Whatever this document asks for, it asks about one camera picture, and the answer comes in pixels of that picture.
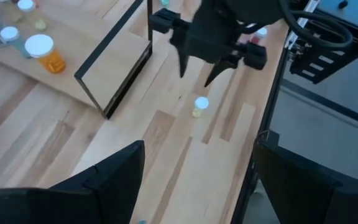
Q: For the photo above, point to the pink pill vial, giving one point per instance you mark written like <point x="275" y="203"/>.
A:
<point x="255" y="39"/>

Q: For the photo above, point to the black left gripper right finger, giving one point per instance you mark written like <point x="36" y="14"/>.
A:
<point x="297" y="193"/>

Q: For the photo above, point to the black frame wooden shelf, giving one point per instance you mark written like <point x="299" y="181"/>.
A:
<point x="70" y="37"/>

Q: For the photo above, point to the yellow pill vial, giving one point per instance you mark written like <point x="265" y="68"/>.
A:
<point x="26" y="4"/>
<point x="201" y="102"/>

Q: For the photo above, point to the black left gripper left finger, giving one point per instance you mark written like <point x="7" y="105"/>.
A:
<point x="117" y="186"/>

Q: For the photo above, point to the black aluminium table frame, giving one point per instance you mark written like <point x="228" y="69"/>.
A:
<point x="272" y="93"/>

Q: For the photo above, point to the mint green pill vial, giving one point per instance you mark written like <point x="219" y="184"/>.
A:
<point x="165" y="2"/>

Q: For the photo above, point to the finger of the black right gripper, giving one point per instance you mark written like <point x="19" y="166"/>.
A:
<point x="183" y="62"/>
<point x="221" y="70"/>

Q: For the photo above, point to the large orange pill bottle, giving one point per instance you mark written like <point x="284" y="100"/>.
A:
<point x="51" y="62"/>

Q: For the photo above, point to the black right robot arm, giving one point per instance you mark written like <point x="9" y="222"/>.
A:
<point x="319" y="62"/>

